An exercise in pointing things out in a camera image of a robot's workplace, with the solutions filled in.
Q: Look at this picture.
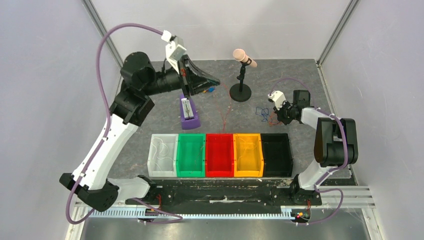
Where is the red bin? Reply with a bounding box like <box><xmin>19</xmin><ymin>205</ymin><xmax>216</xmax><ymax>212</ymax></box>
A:
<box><xmin>205</xmin><ymin>133</ymin><xmax>235</xmax><ymax>178</ymax></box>

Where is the black microphone stand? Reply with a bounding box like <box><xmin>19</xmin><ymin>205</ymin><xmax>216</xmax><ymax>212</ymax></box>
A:
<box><xmin>229</xmin><ymin>63</ymin><xmax>252</xmax><ymax>102</ymax></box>

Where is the white cable duct rail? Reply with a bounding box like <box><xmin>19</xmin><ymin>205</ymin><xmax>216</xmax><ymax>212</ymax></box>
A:
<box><xmin>90</xmin><ymin>206</ymin><xmax>295</xmax><ymax>221</ymax></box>

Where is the white wire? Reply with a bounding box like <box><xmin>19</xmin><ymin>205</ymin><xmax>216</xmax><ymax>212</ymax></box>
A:
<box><xmin>151</xmin><ymin>138</ymin><xmax>176</xmax><ymax>171</ymax></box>

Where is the white bin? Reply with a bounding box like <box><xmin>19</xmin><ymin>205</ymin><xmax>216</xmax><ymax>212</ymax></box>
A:
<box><xmin>147</xmin><ymin>133</ymin><xmax>179</xmax><ymax>178</ymax></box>

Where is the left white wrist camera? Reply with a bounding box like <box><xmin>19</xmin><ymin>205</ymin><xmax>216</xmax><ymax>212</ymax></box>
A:
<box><xmin>161</xmin><ymin>30</ymin><xmax>187</xmax><ymax>72</ymax></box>

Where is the yellow wire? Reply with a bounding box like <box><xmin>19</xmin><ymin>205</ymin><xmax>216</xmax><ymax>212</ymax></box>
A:
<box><xmin>237</xmin><ymin>139</ymin><xmax>258</xmax><ymax>168</ymax></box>

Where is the purple metronome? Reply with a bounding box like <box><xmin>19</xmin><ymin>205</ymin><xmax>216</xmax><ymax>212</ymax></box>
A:
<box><xmin>179</xmin><ymin>93</ymin><xmax>201</xmax><ymax>130</ymax></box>

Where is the black bin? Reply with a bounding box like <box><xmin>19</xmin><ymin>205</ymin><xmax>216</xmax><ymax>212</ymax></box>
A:
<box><xmin>260</xmin><ymin>133</ymin><xmax>294</xmax><ymax>178</ymax></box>

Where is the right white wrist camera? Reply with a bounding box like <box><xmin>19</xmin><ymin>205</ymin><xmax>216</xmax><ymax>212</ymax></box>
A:
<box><xmin>267</xmin><ymin>90</ymin><xmax>287</xmax><ymax>110</ymax></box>

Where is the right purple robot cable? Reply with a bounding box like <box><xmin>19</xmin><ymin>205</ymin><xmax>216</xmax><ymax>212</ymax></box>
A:
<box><xmin>269</xmin><ymin>77</ymin><xmax>350</xmax><ymax>227</ymax></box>

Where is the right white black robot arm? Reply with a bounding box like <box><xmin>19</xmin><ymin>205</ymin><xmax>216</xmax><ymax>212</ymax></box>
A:
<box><xmin>267</xmin><ymin>90</ymin><xmax>359</xmax><ymax>204</ymax></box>

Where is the colourful toy brick car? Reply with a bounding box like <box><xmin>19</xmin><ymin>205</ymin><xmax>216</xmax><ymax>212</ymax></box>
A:
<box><xmin>203</xmin><ymin>87</ymin><xmax>216</xmax><ymax>93</ymax></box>

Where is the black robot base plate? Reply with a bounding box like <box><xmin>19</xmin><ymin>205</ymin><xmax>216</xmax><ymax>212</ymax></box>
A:
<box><xmin>141</xmin><ymin>177</ymin><xmax>322</xmax><ymax>214</ymax></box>

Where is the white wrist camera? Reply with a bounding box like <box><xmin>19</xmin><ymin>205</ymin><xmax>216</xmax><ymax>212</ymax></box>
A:
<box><xmin>267</xmin><ymin>90</ymin><xmax>287</xmax><ymax>110</ymax></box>
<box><xmin>161</xmin><ymin>30</ymin><xmax>187</xmax><ymax>72</ymax></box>

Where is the green bin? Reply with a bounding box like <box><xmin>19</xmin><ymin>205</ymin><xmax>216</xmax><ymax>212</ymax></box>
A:
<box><xmin>176</xmin><ymin>133</ymin><xmax>206</xmax><ymax>178</ymax></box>

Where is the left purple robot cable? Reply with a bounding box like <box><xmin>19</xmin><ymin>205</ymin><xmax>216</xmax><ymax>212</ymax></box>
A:
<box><xmin>64</xmin><ymin>23</ymin><xmax>184</xmax><ymax>226</ymax></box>

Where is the pink microphone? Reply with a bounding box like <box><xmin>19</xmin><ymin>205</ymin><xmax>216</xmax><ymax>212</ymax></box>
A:
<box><xmin>232</xmin><ymin>48</ymin><xmax>258</xmax><ymax>68</ymax></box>

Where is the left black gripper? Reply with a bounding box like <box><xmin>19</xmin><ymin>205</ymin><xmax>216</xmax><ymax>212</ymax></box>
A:
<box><xmin>142</xmin><ymin>54</ymin><xmax>220</xmax><ymax>100</ymax></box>

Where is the yellow bin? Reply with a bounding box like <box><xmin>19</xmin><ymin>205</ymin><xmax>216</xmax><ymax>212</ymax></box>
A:
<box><xmin>233</xmin><ymin>133</ymin><xmax>264</xmax><ymax>178</ymax></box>

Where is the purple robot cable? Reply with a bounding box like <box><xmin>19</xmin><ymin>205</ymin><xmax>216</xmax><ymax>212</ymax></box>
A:
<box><xmin>269</xmin><ymin>77</ymin><xmax>350</xmax><ymax>227</ymax></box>
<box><xmin>64</xmin><ymin>23</ymin><xmax>184</xmax><ymax>226</ymax></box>

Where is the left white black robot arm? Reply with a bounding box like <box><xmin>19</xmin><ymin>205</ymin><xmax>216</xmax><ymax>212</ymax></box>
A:
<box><xmin>59</xmin><ymin>52</ymin><xmax>221</xmax><ymax>212</ymax></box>

